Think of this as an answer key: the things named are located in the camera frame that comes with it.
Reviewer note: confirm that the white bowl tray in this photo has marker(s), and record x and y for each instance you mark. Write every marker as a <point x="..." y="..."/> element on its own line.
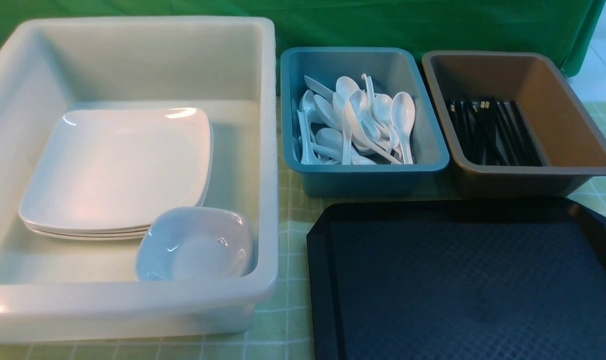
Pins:
<point x="196" y="243"/>

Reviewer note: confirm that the white rectangular rice plate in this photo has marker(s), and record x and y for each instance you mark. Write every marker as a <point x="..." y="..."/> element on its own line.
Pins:
<point x="105" y="169"/>

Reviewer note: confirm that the top white square plate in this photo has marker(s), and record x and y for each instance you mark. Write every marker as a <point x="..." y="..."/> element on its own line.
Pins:
<point x="98" y="233"/>

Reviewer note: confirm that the white square plate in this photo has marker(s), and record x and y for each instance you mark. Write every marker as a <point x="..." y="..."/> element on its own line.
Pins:
<point x="98" y="233"/>
<point x="89" y="238"/>

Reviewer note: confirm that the lower white square plate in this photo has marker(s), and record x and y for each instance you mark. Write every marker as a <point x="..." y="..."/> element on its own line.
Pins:
<point x="89" y="238"/>

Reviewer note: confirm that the white spoon left in bin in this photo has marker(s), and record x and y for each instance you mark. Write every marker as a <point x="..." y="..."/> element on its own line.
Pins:
<point x="308" y="156"/>

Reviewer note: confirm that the white spoon in bin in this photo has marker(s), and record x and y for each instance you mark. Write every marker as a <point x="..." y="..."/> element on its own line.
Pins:
<point x="354" y="111"/>
<point x="403" y="114"/>
<point x="308" y="156"/>

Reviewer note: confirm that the teal plastic bin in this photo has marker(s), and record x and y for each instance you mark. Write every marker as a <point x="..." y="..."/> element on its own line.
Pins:
<point x="393" y="70"/>

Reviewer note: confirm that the white spoon centre in bin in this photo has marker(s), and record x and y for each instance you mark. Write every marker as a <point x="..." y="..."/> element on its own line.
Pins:
<point x="354" y="111"/>

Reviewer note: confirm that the white spoon rightmost in bin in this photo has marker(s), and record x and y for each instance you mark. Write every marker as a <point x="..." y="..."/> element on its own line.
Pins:
<point x="403" y="114"/>

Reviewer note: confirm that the green checkered tablecloth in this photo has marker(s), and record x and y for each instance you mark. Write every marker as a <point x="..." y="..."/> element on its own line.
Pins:
<point x="281" y="327"/>

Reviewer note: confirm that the large white plastic tub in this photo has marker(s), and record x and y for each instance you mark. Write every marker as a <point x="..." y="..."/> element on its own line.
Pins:
<point x="60" y="290"/>

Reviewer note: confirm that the black chopsticks bundle in bin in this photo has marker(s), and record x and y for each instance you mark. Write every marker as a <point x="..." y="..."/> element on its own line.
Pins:
<point x="493" y="132"/>

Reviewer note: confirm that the brown plastic bin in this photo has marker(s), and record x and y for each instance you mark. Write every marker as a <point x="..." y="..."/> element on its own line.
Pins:
<point x="572" y="145"/>

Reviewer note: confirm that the black serving tray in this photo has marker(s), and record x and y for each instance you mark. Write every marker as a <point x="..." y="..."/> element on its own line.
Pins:
<point x="473" y="279"/>

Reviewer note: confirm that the green backdrop cloth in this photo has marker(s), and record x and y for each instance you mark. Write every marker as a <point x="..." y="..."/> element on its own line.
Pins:
<point x="559" y="29"/>

